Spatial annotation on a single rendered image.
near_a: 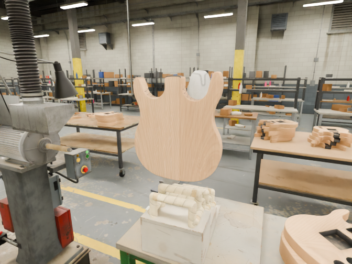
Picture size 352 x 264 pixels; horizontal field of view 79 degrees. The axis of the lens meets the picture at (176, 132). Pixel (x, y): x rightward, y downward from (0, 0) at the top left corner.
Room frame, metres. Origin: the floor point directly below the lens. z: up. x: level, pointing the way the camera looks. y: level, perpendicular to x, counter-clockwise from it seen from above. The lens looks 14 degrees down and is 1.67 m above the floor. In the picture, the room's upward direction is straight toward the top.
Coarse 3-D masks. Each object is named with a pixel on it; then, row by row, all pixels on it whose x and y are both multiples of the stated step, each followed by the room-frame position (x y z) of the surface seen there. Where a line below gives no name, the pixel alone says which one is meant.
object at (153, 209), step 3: (150, 198) 0.77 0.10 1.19; (150, 201) 0.77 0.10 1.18; (153, 201) 0.77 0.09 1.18; (156, 201) 0.77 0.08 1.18; (150, 204) 0.77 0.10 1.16; (153, 204) 0.77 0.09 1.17; (156, 204) 0.77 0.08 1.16; (150, 207) 0.77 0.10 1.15; (153, 207) 0.77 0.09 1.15; (156, 207) 0.77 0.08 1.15; (150, 210) 0.77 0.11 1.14; (153, 210) 0.77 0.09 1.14; (156, 210) 0.77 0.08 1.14; (153, 213) 0.77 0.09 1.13; (156, 213) 0.77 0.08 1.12; (150, 216) 0.77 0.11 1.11; (153, 216) 0.77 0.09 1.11; (156, 216) 0.77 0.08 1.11
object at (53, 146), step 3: (48, 144) 1.27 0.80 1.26; (51, 144) 1.27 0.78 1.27; (48, 147) 1.26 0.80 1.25; (51, 147) 1.25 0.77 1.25; (54, 147) 1.24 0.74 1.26; (57, 147) 1.23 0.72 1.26; (60, 147) 1.22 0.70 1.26; (63, 147) 1.21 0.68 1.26; (66, 147) 1.21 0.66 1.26; (69, 147) 1.22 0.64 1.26; (60, 150) 1.22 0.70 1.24; (63, 150) 1.21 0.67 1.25; (66, 150) 1.20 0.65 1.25
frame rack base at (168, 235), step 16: (160, 208) 0.83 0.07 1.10; (176, 208) 0.83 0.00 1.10; (144, 224) 0.77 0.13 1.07; (160, 224) 0.74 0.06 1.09; (176, 224) 0.73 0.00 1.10; (208, 224) 0.78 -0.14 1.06; (144, 240) 0.77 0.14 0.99; (160, 240) 0.74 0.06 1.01; (176, 240) 0.72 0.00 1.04; (192, 240) 0.69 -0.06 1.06; (208, 240) 0.79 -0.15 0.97; (160, 256) 0.74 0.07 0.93; (176, 256) 0.72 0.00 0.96; (192, 256) 0.69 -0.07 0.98
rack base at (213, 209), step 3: (213, 207) 0.96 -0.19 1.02; (216, 207) 0.96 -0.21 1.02; (210, 210) 0.94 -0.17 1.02; (213, 210) 0.94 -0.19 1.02; (216, 210) 0.96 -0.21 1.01; (213, 213) 0.91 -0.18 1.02; (213, 216) 0.89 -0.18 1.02; (213, 219) 0.88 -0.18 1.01; (213, 222) 0.89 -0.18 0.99; (213, 225) 0.89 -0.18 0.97; (210, 228) 0.82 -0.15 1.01; (213, 228) 0.90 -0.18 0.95; (210, 231) 0.82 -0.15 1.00; (210, 234) 0.82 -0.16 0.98; (210, 237) 0.83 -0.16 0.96; (210, 240) 0.83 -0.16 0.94
